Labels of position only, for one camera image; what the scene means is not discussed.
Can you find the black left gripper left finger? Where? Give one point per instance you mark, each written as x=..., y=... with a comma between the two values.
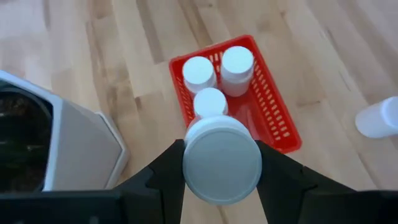
x=140, y=199

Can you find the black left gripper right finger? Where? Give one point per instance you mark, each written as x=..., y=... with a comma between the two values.
x=295, y=199

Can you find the red plastic mesh basket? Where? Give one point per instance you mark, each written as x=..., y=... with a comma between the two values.
x=270, y=124

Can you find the white hexagonal plant pot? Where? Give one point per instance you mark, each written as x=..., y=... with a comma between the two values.
x=84, y=149

